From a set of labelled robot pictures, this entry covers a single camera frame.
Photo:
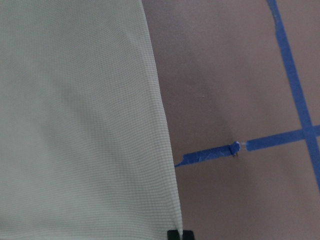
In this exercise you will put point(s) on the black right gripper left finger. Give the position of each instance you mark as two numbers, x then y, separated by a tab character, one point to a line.
173	234

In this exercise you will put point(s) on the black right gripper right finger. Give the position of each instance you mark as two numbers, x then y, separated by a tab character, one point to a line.
188	235

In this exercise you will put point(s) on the olive green long-sleeve shirt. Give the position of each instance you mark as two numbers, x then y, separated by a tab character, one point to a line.
85	151

